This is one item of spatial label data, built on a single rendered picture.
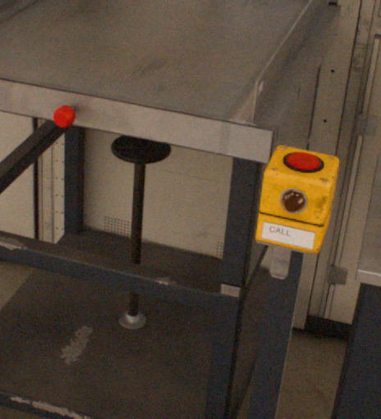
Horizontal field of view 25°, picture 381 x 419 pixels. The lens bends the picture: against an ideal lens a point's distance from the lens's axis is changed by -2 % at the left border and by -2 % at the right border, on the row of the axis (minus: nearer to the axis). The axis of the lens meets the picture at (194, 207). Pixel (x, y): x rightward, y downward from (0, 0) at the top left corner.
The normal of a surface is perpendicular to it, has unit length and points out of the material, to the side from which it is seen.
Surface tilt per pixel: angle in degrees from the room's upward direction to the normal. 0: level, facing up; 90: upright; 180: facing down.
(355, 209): 90
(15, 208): 90
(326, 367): 0
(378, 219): 0
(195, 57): 0
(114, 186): 90
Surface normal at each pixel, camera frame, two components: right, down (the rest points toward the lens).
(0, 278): 0.07, -0.86
